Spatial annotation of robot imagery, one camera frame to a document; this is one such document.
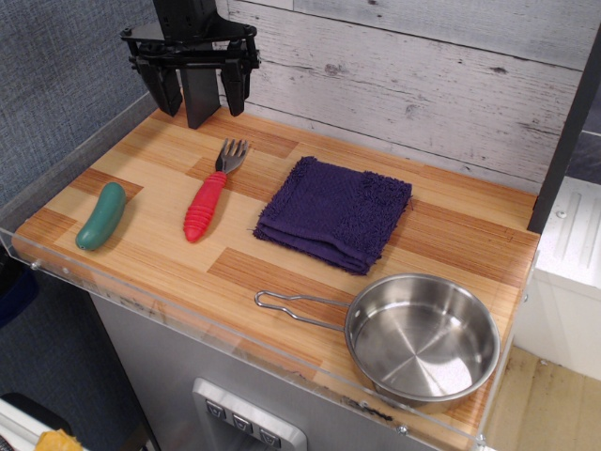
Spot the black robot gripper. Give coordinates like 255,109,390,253
120,1,259,117

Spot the stainless steel saucepan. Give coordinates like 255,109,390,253
254,272,502,415

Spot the folded violet cloth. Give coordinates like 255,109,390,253
254,156,412,275

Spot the green toy cucumber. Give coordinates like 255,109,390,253
75,182,127,251

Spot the silver toy fridge cabinet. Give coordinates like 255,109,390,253
93,296,482,450

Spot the silver water dispenser panel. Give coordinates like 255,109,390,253
193,378,308,450

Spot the yellow object at corner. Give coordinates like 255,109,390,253
34,429,84,451

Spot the white cabinet on right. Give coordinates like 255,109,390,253
513,177,600,380

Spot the dark grey left post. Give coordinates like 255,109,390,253
180,69,221,129

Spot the dark grey post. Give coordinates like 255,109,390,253
528,29,600,234
180,69,221,129

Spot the red handled toy fork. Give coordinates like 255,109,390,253
183,139,249,242

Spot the clear acrylic guard rail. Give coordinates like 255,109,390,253
0,70,541,451

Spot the dark grey right post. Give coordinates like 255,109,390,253
528,29,600,234

